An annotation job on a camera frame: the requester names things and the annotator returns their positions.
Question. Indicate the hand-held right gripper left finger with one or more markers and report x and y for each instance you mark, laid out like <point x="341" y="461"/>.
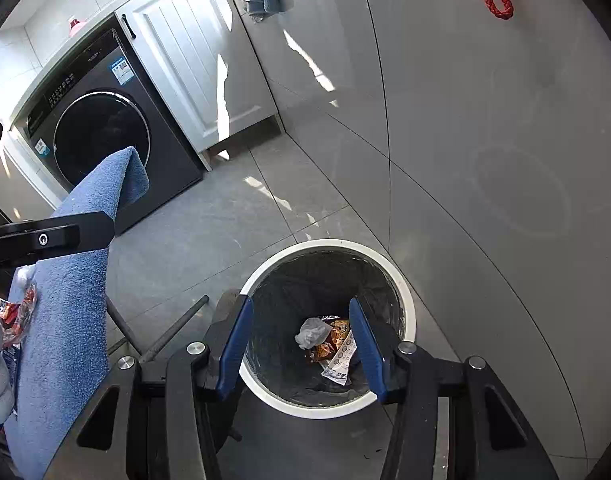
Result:
<point x="234" y="347"/>

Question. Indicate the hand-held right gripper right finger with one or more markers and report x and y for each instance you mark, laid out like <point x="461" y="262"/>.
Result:
<point x="368" y="355"/>

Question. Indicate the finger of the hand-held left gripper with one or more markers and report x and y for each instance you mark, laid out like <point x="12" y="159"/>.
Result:
<point x="60" y="239"/>

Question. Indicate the white round bin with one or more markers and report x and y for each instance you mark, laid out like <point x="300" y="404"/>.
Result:
<point x="408" y="310"/>

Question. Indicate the red snack packet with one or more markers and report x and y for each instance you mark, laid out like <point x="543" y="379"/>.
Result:
<point x="18" y="315"/>

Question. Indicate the white printed wrapper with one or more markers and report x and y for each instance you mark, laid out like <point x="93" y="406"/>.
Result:
<point x="341" y="365"/>

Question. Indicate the orange snack wrapper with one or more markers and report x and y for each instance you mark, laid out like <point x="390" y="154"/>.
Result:
<point x="335" y="342"/>

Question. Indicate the crumpled white tissue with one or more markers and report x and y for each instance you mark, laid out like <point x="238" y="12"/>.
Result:
<point x="313" y="332"/>

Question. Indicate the black metal table leg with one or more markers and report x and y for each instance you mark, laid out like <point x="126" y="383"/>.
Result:
<point x="121" y="325"/>
<point x="178" y="326"/>

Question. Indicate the blue terry towel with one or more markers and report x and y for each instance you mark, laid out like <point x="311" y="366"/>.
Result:
<point x="70" y="320"/>

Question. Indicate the dark grey washing machine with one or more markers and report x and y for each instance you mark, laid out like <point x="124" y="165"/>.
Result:
<point x="100" y="125"/>

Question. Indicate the white cabinet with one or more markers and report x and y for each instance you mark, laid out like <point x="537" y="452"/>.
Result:
<point x="195" y="50"/>

